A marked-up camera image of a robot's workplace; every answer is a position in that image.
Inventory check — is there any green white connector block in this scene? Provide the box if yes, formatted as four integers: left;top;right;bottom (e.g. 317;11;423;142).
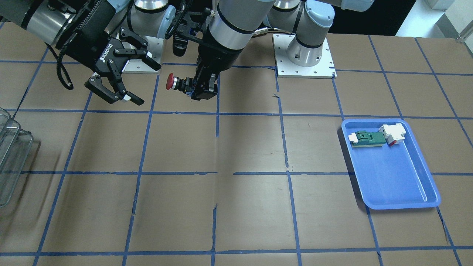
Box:
348;131;386;147

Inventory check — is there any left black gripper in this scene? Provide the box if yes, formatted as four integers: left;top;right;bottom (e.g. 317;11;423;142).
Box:
190;37;242;100

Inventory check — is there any white red switch block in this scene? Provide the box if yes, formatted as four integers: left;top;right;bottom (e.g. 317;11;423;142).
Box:
377;123;406;146

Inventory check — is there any red emergency stop button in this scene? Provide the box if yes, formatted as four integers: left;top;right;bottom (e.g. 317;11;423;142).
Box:
166;74;195;94

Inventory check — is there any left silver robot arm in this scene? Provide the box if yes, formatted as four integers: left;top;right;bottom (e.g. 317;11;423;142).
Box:
186;0;373;100

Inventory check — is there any silver wire mesh shelf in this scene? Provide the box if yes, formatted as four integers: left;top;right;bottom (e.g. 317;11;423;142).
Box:
0;108;34;207

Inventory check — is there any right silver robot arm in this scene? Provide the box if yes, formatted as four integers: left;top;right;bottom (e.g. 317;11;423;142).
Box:
1;0;176;105

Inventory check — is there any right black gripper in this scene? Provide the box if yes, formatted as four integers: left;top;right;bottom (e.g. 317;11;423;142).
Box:
59;0;161;106

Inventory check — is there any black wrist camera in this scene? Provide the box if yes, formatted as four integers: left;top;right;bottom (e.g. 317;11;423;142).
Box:
164;8;213;57

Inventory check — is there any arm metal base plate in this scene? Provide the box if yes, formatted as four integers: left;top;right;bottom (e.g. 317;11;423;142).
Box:
272;34;337;79
118;33;165;74

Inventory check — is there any blue plastic tray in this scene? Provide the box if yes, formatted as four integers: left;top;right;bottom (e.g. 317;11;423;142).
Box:
341;118;441;210

